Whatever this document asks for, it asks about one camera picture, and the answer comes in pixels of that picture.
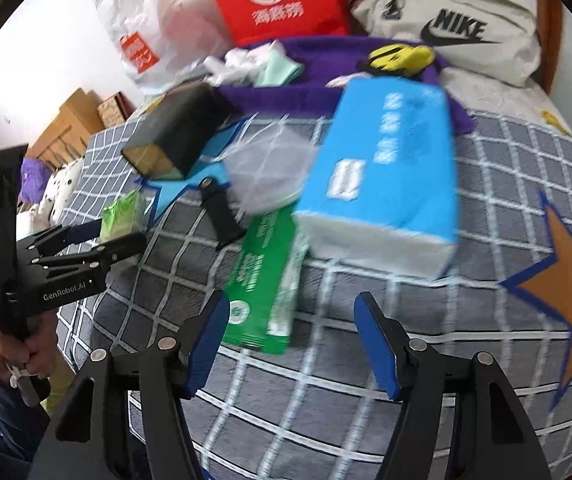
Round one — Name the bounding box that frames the black watch strap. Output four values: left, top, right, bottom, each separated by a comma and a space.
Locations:
198, 175, 248, 252

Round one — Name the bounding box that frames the wooden headboard furniture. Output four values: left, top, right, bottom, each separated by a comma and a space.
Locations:
26, 89, 104, 170

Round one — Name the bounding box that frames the yellow mini bag pouch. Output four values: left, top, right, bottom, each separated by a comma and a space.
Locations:
356, 44, 436, 78

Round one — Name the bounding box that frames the green packet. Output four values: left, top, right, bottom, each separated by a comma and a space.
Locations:
223, 204, 309, 354

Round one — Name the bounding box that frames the dark green box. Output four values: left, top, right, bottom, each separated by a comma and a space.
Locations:
121, 82, 235, 180

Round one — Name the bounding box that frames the person's left hand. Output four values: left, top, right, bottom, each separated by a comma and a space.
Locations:
0, 311, 58, 384

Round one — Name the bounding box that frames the beige Nike bag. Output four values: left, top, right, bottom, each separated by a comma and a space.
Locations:
351, 0, 542, 87

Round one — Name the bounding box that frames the mint green sock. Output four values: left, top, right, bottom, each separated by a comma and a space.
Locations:
254, 51, 303, 88

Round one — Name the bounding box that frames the grey checked bed cover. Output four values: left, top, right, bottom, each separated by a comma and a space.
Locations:
57, 113, 572, 479

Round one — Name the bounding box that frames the sheer organza drawstring pouch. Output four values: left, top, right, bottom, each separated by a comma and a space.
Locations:
220, 122, 318, 216

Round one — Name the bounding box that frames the wooden door frame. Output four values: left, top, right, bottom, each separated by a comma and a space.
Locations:
536, 0, 564, 93

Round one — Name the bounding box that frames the white Miniso plastic bag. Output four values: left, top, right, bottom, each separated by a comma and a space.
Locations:
94, 0, 228, 96

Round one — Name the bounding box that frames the newspaper print sheet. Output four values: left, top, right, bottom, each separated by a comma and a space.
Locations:
439, 67, 572, 136

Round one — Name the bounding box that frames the blue tissue box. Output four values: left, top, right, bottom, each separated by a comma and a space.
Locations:
292, 77, 458, 280

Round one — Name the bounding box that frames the white spotted plush toy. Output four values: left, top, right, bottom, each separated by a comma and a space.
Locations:
30, 158, 83, 229

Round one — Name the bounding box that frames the purple plush toy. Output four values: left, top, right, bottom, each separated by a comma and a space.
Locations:
19, 157, 53, 205

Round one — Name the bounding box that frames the green tissue pack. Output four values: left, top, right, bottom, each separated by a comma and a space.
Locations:
98, 188, 156, 243

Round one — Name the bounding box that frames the purple fleece towel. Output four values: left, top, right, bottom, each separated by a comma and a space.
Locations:
215, 34, 477, 137

